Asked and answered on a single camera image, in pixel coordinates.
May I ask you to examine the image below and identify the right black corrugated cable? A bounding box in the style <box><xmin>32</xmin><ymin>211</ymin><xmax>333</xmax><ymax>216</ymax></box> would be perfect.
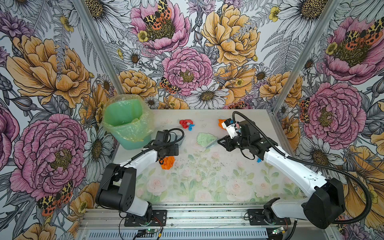
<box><xmin>232</xmin><ymin>110</ymin><xmax>373</xmax><ymax>240</ymax></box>

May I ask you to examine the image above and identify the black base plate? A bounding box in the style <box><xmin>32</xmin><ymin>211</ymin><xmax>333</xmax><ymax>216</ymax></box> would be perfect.
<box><xmin>124</xmin><ymin>210</ymin><xmax>168</xmax><ymax>227</ymax></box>
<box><xmin>244</xmin><ymin>209</ymin><xmax>292</xmax><ymax>226</ymax></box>

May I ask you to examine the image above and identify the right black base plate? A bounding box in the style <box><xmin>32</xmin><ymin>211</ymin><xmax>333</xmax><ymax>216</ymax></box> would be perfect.
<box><xmin>244</xmin><ymin>209</ymin><xmax>292</xmax><ymax>226</ymax></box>

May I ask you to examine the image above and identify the aluminium rail frame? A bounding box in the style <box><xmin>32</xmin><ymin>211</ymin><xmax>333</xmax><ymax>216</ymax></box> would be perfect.
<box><xmin>75</xmin><ymin>203</ymin><xmax>342</xmax><ymax>240</ymax></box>

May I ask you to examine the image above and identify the green bin with bag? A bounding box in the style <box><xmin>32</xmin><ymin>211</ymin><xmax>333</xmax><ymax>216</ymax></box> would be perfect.
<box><xmin>102</xmin><ymin>94</ymin><xmax>155</xmax><ymax>150</ymax></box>

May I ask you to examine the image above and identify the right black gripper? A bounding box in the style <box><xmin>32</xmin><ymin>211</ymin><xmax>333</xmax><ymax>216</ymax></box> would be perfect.
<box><xmin>217</xmin><ymin>133</ymin><xmax>251</xmax><ymax>152</ymax></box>

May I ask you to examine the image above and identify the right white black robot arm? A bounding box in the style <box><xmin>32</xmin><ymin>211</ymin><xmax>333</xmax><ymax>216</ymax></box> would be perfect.
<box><xmin>218</xmin><ymin>119</ymin><xmax>346</xmax><ymax>229</ymax></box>

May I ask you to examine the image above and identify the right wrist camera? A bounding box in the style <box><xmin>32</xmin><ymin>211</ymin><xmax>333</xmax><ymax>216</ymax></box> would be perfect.
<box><xmin>222</xmin><ymin>119</ymin><xmax>240</xmax><ymax>139</ymax></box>

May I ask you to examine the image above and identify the orange paper scrap near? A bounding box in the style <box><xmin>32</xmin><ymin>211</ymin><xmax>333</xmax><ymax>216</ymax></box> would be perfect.
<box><xmin>159</xmin><ymin>156</ymin><xmax>175</xmax><ymax>170</ymax></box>

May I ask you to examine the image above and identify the light green paper scrap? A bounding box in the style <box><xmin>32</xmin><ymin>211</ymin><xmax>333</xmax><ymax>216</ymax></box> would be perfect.
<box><xmin>196</xmin><ymin>133</ymin><xmax>217</xmax><ymax>148</ymax></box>

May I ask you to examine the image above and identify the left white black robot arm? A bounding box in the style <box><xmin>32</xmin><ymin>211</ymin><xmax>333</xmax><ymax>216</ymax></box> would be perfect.
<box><xmin>96</xmin><ymin>128</ymin><xmax>185</xmax><ymax>222</ymax></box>

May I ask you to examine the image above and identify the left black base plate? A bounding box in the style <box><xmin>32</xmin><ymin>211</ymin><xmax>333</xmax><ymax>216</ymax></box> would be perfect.
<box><xmin>124</xmin><ymin>210</ymin><xmax>168</xmax><ymax>227</ymax></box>

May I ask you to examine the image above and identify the red paper scrap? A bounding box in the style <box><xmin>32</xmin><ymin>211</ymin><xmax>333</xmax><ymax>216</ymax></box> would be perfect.
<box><xmin>179</xmin><ymin>120</ymin><xmax>194</xmax><ymax>129</ymax></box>

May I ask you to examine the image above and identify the grey-green hand brush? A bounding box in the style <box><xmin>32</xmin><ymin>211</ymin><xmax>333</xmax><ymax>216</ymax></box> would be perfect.
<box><xmin>206</xmin><ymin>140</ymin><xmax>218</xmax><ymax>149</ymax></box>

